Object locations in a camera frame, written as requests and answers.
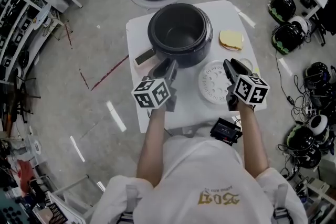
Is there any yellow sponge cake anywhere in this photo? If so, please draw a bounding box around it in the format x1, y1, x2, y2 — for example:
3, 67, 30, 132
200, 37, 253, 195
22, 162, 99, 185
219, 29, 245, 52

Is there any dark blue rice cooker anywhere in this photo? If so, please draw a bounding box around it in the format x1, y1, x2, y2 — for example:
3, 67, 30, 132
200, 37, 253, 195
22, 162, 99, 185
127, 0, 213, 69

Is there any black mesh panel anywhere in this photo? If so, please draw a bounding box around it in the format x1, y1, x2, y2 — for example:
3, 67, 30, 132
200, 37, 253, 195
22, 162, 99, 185
47, 203, 62, 224

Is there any person's white shirt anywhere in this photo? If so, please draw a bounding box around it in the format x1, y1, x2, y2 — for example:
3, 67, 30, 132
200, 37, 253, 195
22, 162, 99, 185
89, 135, 309, 224

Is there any person's right forearm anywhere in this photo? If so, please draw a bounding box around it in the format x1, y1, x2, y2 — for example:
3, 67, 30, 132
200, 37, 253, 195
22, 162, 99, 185
237, 102, 270, 179

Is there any black tripod stand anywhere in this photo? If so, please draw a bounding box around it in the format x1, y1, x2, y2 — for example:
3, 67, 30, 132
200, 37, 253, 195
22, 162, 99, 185
0, 76, 41, 124

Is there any black dome case green trim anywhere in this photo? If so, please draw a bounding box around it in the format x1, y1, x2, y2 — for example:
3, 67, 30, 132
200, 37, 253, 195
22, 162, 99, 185
267, 0, 297, 25
271, 23, 305, 55

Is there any black pot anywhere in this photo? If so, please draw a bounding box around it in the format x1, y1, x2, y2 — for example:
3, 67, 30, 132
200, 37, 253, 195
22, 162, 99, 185
152, 5, 205, 50

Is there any white frame cart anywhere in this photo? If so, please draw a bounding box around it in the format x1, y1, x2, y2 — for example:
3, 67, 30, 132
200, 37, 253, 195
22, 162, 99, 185
48, 174, 106, 224

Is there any white perforated steamer plate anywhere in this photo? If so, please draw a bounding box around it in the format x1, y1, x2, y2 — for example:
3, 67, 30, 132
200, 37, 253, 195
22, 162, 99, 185
198, 59, 233, 106

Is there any grey shoulder strap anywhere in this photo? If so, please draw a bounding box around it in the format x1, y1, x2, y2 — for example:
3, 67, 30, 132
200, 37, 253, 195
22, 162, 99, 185
125, 185, 139, 221
272, 183, 289, 221

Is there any red cloth item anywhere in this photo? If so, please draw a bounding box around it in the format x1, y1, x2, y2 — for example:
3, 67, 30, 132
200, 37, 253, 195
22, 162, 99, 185
15, 159, 35, 189

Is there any black waist-mounted device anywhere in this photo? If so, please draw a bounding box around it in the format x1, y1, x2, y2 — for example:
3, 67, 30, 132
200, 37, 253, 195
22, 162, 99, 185
209, 117, 243, 146

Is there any clear plastic box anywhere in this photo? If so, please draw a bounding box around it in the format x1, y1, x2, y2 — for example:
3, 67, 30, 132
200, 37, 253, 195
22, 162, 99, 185
22, 135, 43, 163

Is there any person's left forearm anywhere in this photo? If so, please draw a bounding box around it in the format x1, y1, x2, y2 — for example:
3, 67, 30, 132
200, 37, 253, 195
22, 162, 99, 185
136, 106, 169, 188

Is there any pile of dome cases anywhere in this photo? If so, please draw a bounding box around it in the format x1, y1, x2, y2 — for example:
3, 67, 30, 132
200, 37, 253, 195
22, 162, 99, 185
278, 61, 336, 182

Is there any white dome case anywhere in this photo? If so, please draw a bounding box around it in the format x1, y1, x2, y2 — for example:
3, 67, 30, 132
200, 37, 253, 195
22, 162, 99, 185
287, 15, 312, 35

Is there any white shelf rack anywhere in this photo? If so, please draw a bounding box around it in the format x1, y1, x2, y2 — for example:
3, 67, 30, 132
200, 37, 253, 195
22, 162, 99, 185
0, 0, 44, 82

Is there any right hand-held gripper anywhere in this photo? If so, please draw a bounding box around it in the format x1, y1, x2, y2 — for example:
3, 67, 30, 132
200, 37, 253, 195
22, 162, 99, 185
223, 58, 270, 112

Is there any white oval board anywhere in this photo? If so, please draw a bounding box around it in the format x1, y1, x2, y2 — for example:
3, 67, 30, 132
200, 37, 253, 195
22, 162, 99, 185
35, 4, 52, 31

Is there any small white bowl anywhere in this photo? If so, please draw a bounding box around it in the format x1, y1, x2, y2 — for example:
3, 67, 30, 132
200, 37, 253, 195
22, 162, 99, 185
240, 57, 254, 71

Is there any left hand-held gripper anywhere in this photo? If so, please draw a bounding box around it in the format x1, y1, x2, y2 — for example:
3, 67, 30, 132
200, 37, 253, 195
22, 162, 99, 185
131, 58, 179, 113

